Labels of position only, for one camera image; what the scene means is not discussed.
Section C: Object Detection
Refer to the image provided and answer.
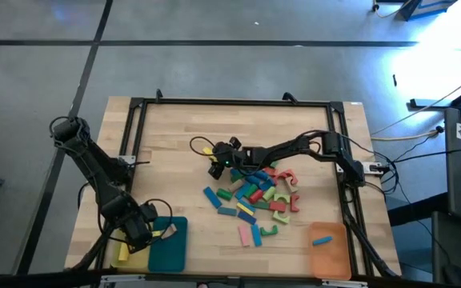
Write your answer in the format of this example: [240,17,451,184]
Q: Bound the yellow plank block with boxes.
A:
[235,202,255,217]

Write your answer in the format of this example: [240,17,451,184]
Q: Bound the cream cable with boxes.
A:
[370,66,461,136]

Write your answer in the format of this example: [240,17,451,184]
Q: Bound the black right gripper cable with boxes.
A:
[189,136,216,158]

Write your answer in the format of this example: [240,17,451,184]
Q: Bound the beige hose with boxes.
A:
[370,126,444,142]

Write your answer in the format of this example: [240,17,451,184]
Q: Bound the red cylinder block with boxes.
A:
[248,188,265,205]

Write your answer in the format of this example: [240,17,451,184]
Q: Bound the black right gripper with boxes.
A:
[209,142,256,180]

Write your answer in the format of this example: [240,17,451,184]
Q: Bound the natural wood cylinder block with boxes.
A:
[227,178,245,194]

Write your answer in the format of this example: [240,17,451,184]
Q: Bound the orange plastic tray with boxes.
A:
[308,222,352,281]

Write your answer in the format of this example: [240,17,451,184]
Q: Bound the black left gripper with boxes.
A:
[114,194,178,254]

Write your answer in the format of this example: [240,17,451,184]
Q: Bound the black floor bar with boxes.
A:
[409,78,461,110]

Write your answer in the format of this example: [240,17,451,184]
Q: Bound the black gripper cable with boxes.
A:
[189,136,216,158]
[142,198,174,237]

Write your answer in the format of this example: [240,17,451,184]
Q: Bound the yellow plastic tray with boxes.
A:
[110,228,152,270]

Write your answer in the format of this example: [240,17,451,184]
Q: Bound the grey block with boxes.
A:
[159,223,178,241]

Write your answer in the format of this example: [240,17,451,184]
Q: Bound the dark blue plank block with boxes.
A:
[237,210,258,226]

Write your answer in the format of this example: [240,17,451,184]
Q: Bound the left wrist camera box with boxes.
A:
[138,202,160,223]

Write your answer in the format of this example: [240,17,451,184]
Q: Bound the pink plank block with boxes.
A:
[237,224,251,248]

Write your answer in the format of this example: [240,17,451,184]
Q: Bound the teal plastic tray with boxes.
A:
[147,215,189,274]

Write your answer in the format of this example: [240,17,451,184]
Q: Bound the natural wood arch block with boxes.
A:
[284,177,300,194]

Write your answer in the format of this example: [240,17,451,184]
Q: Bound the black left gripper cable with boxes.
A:
[142,198,174,237]

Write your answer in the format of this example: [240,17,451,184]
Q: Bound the silver table bracket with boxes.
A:
[99,274,152,288]
[320,278,370,288]

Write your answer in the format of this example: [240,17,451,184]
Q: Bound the black table frame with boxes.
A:
[118,95,360,278]

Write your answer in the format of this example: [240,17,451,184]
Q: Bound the blue stand base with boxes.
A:
[397,0,458,22]

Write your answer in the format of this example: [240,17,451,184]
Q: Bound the black power cable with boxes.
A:
[390,146,461,165]

